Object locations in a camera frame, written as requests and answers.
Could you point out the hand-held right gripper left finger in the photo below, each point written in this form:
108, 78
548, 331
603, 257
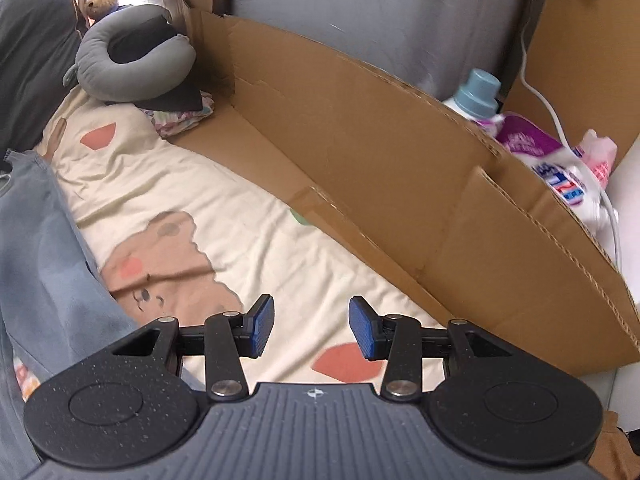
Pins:
262, 325

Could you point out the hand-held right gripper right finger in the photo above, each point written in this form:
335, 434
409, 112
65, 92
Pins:
362, 327

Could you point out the blue denim pants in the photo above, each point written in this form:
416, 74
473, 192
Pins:
45, 270

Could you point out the bear print bed sheet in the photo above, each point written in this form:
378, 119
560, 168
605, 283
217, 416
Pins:
200, 190

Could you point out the flattened cardboard sheet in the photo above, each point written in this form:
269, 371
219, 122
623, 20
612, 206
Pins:
375, 170

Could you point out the floral patterned cloth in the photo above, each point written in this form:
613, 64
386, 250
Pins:
180, 120

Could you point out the black cloth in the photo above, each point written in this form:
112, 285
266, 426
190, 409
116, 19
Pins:
175, 97

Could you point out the purple white detergent bag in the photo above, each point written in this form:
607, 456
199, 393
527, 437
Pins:
550, 165

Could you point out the detergent bottle blue cap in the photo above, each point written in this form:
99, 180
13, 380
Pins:
477, 95

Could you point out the pink bottle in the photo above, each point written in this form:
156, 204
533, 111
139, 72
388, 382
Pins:
600, 152

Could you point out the grey neck pillow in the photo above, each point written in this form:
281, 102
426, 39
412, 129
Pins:
100, 70

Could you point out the tall cardboard box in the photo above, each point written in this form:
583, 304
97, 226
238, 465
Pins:
585, 50

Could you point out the brown teddy bear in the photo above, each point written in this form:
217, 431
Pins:
102, 2

